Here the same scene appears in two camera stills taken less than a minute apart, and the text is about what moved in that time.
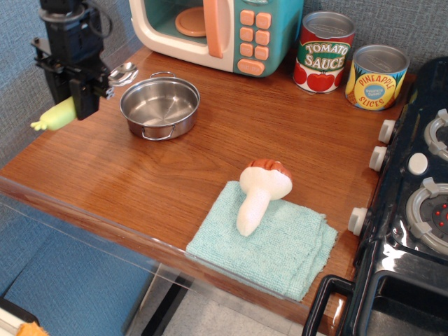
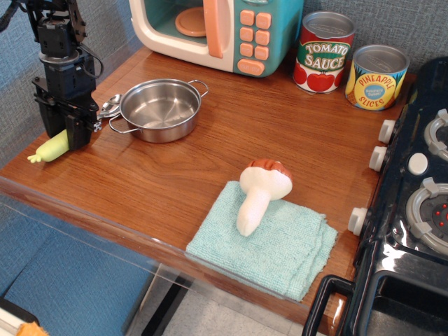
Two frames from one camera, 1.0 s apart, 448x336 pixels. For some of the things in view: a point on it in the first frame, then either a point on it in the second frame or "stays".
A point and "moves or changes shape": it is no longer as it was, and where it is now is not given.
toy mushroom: [263, 180] stays
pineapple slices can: [376, 76] stays
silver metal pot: [162, 108] moves or changes shape
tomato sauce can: [325, 39] stays
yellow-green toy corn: [65, 113] to [57, 144]
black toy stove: [400, 281] stays
